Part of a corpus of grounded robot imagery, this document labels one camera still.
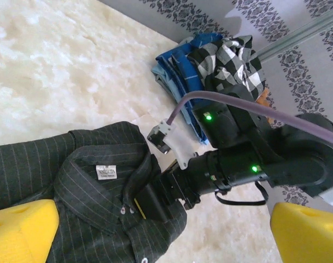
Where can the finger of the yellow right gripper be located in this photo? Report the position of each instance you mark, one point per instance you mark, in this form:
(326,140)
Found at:
(158,204)
(174,166)

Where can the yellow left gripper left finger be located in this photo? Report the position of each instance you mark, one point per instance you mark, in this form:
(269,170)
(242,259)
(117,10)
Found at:
(21,233)

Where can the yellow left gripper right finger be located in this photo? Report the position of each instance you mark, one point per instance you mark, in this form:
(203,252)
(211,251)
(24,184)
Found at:
(309,238)

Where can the dark pinstriped long sleeve shirt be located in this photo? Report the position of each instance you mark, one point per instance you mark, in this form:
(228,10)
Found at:
(86,197)

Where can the dark blue folded shirt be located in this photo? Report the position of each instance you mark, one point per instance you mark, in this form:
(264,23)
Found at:
(188,71)

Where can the black white checkered shirt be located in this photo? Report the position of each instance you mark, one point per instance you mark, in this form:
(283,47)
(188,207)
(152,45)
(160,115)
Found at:
(232,65)

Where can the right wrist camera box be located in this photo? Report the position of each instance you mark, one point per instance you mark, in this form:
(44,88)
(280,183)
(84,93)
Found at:
(174,142)

